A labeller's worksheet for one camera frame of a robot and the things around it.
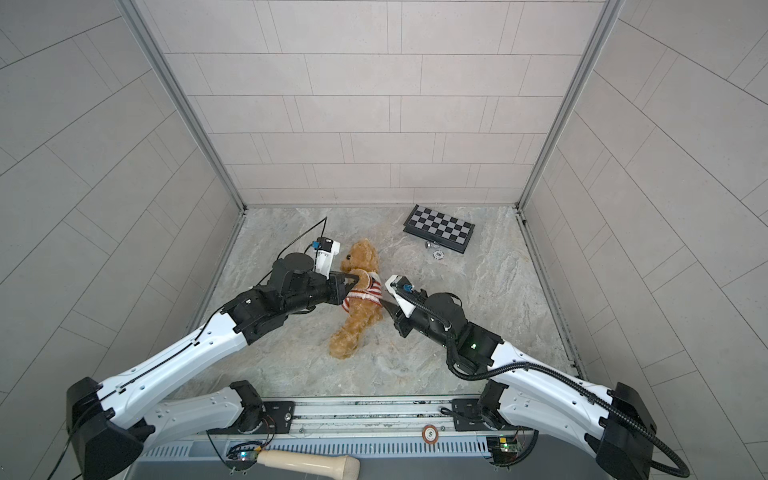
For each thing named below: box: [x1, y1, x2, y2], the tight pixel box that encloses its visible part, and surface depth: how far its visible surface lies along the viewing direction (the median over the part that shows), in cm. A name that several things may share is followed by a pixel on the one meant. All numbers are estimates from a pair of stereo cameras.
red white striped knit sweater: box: [342, 272, 383, 313], surface depth 74 cm
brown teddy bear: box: [329, 238, 383, 360], surface depth 72 cm
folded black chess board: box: [403, 204, 476, 254], surface depth 109 cm
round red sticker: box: [422, 424, 439, 445], surface depth 71 cm
